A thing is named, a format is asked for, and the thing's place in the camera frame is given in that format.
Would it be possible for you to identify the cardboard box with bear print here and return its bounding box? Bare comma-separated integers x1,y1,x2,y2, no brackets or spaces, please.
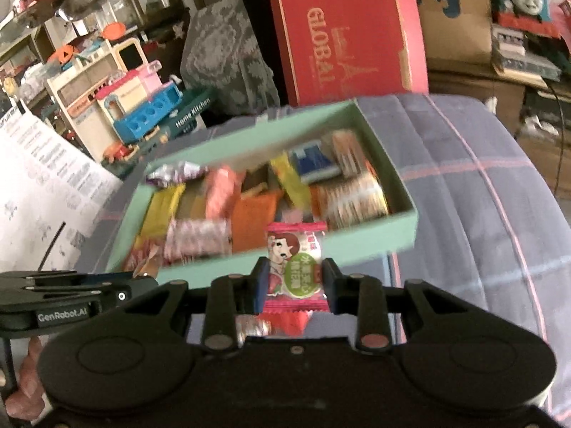
407,0,497,71

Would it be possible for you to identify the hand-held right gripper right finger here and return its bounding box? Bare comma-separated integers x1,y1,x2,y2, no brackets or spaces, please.
322,259,485,352

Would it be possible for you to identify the pink cartoon candy packet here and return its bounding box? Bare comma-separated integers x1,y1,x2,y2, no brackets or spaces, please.
263,220,332,316

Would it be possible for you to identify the yellow snack packet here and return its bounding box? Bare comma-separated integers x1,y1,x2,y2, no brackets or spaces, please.
140,183,186,240

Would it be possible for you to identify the black cable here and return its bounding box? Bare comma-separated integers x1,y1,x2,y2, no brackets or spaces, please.
38,221,67,274

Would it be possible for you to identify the mint green cardboard box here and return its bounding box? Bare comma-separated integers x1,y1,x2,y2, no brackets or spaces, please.
107,98,419,284

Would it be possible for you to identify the shiny silver candy packet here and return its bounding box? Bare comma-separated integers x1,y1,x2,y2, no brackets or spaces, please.
234,314,273,340

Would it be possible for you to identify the grey lace cloth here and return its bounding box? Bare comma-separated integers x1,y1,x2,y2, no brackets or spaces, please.
181,0,282,117

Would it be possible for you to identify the person's left hand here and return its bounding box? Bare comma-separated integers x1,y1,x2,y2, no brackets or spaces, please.
5,335,46,418

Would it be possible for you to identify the orange snack packet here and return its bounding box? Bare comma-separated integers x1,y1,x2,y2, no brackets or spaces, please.
232,189,285,253

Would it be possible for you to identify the plaid blanket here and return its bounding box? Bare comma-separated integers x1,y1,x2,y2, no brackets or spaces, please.
89,93,571,421

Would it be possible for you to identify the yellow-green snack packet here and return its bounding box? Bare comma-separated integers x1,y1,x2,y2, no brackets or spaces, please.
269,154,314,211

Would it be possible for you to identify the brown clear snack packet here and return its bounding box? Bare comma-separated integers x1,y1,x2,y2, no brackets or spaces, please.
332,129,369,178

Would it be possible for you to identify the toy kitchen set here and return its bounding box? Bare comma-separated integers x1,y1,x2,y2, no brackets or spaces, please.
45,38,185,162

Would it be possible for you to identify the large patterned snack packet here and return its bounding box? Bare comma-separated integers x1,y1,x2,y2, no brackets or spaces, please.
312,170,390,231

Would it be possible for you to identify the stack of flat boxes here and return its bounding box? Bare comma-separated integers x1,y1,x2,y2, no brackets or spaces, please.
491,24,564,82

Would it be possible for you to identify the pink floral snack packet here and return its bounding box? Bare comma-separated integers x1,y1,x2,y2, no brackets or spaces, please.
164,218,233,262

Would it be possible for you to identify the shiny red candy packet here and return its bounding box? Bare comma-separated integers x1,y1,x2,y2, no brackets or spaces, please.
205,166,247,220

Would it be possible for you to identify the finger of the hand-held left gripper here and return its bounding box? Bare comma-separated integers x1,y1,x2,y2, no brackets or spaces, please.
0,270,158,297

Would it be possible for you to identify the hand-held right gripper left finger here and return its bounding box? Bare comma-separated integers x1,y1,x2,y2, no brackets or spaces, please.
113,259,271,352

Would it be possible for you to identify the red gift box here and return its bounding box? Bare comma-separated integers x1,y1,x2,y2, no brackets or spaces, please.
269,0,430,108

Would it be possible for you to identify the teal toy box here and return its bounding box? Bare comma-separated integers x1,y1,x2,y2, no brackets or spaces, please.
154,87,220,144

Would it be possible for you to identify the blue and white snack packet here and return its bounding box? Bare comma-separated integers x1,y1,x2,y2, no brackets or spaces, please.
288,140,342,184

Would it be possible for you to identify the white printed paper sheet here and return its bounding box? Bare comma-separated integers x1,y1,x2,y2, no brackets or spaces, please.
0,107,124,274

